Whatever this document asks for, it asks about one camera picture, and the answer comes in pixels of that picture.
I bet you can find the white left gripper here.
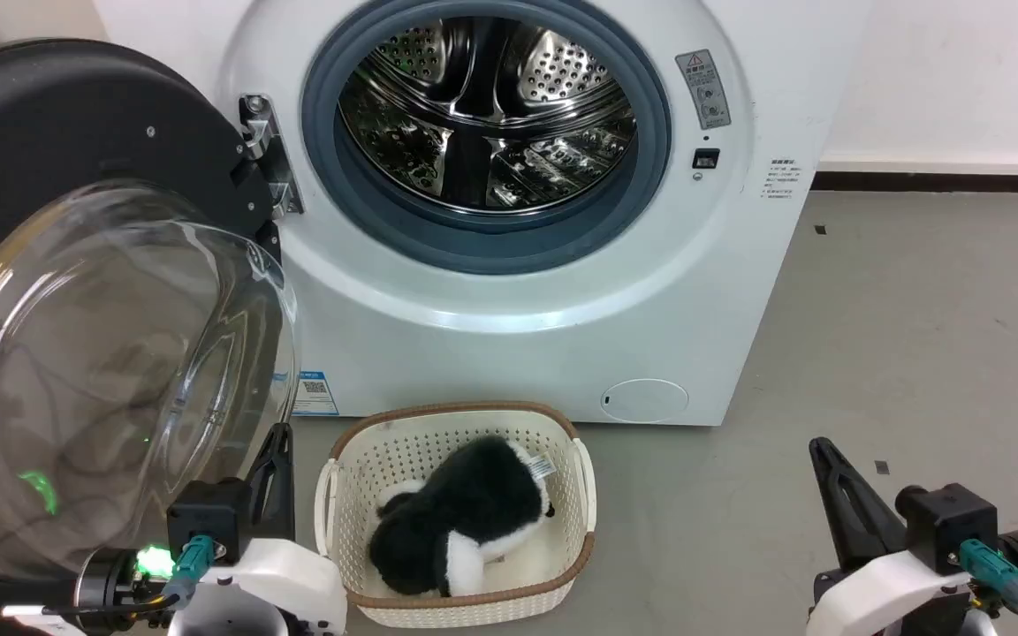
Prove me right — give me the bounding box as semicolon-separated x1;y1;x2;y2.
167;423;349;636

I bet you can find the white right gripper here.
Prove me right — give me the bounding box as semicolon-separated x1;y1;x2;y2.
807;436;976;636

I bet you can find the white front-load washing machine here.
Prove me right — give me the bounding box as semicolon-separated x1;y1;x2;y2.
92;0;874;428

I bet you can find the metal door hinge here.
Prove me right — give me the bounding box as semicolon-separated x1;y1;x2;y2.
238;94;305;220

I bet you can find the washer door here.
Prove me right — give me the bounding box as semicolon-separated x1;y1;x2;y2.
0;38;300;586

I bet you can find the white brown-rimmed laundry basket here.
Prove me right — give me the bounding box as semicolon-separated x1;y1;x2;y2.
314;401;598;630

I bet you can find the blue QR code sticker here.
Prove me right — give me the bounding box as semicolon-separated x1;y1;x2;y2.
292;370;340;417

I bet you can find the black and white plush toy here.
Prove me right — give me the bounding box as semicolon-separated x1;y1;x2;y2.
368;435;557;599

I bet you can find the round white filter cover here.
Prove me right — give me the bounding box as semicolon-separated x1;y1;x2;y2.
601;378;689;424

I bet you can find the small printed text sticker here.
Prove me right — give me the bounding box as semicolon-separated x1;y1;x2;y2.
763;158;801;201

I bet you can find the dark skirting board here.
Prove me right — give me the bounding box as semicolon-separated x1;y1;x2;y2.
811;171;1018;194

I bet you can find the perforated steel drum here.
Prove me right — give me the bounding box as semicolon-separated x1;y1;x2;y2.
338;16;639;215

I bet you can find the grey warning label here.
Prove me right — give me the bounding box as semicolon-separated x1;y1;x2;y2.
675;49;733;131

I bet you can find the left teal-plug black cable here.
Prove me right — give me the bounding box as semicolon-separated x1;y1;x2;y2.
39;534;217;617

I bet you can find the teal-plug black cable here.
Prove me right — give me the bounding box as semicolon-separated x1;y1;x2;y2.
958;539;1018;636
39;534;217;617

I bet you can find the right teal-plug black cable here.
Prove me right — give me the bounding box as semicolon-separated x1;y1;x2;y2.
958;539;1018;636

